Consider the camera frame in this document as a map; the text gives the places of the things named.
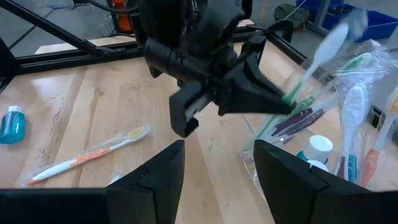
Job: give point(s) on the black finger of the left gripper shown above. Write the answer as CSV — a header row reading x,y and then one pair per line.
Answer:
x,y
245,93
178,105

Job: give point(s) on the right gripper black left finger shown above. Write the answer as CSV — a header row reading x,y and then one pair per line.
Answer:
x,y
155,196

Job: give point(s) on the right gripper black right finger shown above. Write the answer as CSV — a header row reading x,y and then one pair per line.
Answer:
x,y
289,186

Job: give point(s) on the orange white toothbrush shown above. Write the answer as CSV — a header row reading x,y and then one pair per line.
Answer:
x,y
93,153

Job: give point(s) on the green white toothbrush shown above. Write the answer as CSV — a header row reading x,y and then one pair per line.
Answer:
x,y
354,63
326,49

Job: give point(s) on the blue white toothbrush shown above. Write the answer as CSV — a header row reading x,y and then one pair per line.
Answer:
x,y
354,105

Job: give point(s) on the clear acrylic toothbrush holder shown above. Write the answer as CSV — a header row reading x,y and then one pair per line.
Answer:
x,y
270,143

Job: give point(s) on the orange plastic object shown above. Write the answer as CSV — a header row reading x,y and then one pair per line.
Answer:
x,y
121,18

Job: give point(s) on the green bag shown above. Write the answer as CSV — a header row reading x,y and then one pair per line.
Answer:
x,y
289,15

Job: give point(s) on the blue plastic bin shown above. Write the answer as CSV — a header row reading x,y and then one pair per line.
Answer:
x,y
382,25

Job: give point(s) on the black aluminium table frame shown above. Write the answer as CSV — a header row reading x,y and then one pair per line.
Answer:
x,y
77,58

